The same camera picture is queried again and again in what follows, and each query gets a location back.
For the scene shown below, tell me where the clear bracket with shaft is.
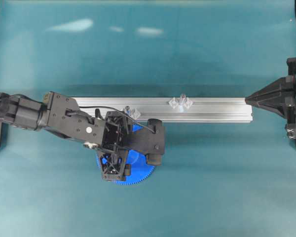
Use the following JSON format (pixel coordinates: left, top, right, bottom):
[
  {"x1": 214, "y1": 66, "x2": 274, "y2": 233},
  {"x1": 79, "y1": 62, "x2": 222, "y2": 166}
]
[
  {"x1": 123, "y1": 106, "x2": 141, "y2": 120},
  {"x1": 168, "y1": 94, "x2": 193, "y2": 112}
]

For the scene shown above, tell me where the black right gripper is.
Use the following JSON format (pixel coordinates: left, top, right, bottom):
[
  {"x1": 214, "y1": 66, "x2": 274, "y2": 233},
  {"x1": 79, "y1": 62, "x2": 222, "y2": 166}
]
[{"x1": 245, "y1": 58, "x2": 296, "y2": 139}]

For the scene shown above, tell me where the black camera cable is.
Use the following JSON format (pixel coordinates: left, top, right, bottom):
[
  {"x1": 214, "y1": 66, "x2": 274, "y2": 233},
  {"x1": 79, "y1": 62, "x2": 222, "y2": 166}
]
[{"x1": 65, "y1": 106, "x2": 156, "y2": 135}]

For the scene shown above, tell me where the large blue plastic gear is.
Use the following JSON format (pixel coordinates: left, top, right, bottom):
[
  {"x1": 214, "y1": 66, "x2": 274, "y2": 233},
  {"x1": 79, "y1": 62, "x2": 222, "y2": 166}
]
[{"x1": 97, "y1": 126, "x2": 155, "y2": 185}]

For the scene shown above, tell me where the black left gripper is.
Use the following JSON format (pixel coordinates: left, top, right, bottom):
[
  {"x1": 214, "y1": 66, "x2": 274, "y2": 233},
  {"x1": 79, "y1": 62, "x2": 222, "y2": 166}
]
[{"x1": 38, "y1": 92, "x2": 133, "y2": 179}]

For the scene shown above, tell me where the silver aluminium extrusion rail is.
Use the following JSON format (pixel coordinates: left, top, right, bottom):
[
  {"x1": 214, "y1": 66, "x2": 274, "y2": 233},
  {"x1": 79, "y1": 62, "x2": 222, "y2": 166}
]
[{"x1": 75, "y1": 97, "x2": 253, "y2": 123}]

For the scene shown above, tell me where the right clear bracket with shaft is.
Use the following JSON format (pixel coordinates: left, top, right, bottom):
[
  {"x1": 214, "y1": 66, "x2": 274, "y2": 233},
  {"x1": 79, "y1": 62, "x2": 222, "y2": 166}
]
[{"x1": 168, "y1": 94, "x2": 193, "y2": 112}]

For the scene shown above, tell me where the left clear bracket with shaft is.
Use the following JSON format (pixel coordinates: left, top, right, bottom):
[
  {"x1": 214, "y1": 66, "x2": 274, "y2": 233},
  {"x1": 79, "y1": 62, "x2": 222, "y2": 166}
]
[{"x1": 123, "y1": 106, "x2": 141, "y2": 120}]

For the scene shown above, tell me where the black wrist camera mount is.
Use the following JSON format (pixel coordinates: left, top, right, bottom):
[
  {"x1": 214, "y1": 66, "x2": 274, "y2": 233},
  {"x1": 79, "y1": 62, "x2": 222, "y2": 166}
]
[{"x1": 122, "y1": 118, "x2": 165, "y2": 166}]

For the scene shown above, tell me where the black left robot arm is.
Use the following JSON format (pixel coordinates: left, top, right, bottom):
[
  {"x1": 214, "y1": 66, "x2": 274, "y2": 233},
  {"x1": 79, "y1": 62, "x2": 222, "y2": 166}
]
[{"x1": 0, "y1": 92, "x2": 131, "y2": 181}]

